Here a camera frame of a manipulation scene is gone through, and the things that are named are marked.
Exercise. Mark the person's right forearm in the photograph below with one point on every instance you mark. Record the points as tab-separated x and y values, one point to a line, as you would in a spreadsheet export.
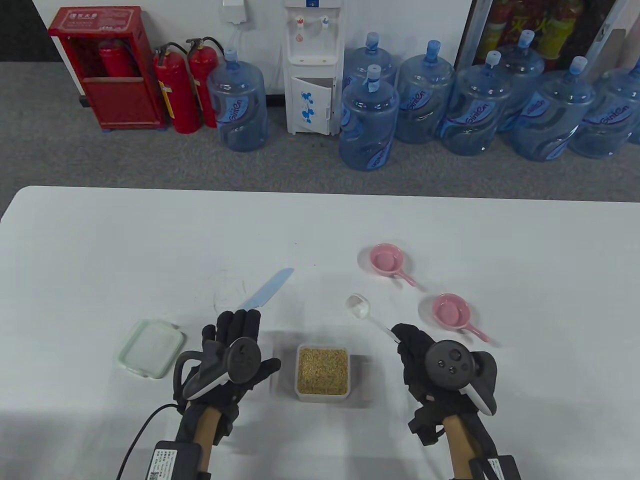
462	445

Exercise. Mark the red fire extinguisher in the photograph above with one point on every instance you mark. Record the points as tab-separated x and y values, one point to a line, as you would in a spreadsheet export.
177	95
114	60
202	70

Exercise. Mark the person's left forearm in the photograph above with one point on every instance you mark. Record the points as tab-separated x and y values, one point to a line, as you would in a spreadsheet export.
206	425

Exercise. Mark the white plastic coffee spoon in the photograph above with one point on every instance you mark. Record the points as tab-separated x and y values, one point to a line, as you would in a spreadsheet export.
359	306

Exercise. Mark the clear plastic food container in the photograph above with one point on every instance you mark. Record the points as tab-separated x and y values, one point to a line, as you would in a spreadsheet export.
322	397

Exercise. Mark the blue water jug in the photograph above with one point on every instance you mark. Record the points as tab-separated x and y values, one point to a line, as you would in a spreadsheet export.
237	105

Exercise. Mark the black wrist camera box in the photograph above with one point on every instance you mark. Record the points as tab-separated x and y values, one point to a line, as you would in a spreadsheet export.
502	470
170	462

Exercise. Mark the light blue knife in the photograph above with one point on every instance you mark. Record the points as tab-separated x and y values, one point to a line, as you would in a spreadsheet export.
272	285

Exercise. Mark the white sesame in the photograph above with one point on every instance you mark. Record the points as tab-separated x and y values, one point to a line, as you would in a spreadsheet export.
322	370

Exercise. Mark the person's left hand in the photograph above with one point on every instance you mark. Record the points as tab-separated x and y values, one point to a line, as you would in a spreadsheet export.
235	325

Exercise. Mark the white wall box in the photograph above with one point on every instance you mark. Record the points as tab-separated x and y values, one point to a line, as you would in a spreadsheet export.
234	11

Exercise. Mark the row of blue water bottles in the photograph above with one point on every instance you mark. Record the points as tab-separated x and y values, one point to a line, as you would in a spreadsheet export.
367	125

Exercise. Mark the red fire extinguisher cabinet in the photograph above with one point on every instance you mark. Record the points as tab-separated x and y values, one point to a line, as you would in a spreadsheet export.
120	105

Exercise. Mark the clear green-rimmed container lid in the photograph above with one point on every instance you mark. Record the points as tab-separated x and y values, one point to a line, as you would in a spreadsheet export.
150	347

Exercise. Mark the person's right hand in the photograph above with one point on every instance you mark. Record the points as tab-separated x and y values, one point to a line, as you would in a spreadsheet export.
415	350

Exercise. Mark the white water dispenser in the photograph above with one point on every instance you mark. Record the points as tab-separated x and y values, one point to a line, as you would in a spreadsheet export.
312	50

